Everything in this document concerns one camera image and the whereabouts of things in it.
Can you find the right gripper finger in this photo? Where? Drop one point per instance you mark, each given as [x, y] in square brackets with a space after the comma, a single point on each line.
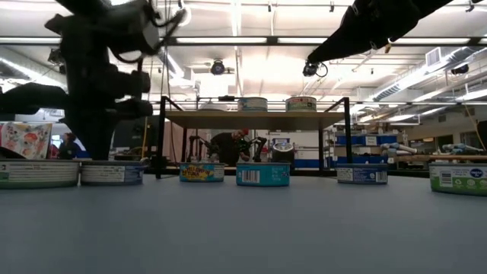
[338, 42]

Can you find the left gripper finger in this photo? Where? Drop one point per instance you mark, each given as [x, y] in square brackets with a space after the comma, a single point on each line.
[133, 107]
[131, 83]

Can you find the blue label seafood can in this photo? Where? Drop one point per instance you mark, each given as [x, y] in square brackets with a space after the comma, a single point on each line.
[114, 173]
[361, 174]
[213, 107]

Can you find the green label seafood can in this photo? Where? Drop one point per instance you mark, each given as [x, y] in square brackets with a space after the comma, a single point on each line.
[458, 179]
[300, 104]
[38, 173]

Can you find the teal label seafood can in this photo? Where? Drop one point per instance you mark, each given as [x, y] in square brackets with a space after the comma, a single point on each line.
[262, 175]
[252, 104]

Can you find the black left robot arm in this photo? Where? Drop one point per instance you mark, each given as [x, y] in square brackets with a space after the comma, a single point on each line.
[30, 98]

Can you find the background black robot arm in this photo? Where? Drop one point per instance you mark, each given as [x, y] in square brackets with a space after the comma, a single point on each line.
[260, 146]
[198, 144]

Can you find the wooden shelf black metal legs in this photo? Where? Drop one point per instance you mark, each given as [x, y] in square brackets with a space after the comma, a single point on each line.
[247, 120]

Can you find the black monitor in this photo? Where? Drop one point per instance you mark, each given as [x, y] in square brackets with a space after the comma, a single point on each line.
[131, 133]

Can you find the small yellow hanging tag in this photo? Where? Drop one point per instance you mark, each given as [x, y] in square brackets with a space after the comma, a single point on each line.
[387, 48]

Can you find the black track light cluster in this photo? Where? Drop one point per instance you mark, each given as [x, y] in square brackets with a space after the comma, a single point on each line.
[56, 57]

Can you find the person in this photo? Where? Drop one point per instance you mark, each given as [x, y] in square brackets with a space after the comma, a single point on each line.
[228, 148]
[70, 148]

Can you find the colourful poster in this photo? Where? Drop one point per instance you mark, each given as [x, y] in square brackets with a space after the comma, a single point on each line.
[26, 141]

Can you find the black ceiling dome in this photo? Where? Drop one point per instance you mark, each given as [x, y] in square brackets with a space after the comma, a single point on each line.
[460, 69]

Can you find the yellow label tuna can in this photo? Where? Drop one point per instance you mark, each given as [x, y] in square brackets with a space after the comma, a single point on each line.
[201, 172]

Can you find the blue storage bin rack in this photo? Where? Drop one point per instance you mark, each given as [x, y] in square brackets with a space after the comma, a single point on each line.
[386, 140]

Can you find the wooden bench top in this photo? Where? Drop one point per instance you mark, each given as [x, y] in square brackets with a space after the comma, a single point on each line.
[437, 157]

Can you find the blue table mat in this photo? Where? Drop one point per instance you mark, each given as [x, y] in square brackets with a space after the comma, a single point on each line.
[243, 228]

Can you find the black overhead frame beam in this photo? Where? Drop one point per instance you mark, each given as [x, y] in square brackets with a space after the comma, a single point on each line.
[272, 40]

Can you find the silver ceiling duct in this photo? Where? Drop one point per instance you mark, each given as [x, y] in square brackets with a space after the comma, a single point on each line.
[395, 91]

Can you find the black overhead camera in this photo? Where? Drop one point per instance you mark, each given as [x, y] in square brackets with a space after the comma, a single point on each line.
[217, 67]

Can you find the black metal table frame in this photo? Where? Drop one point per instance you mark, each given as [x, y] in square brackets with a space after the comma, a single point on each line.
[304, 173]

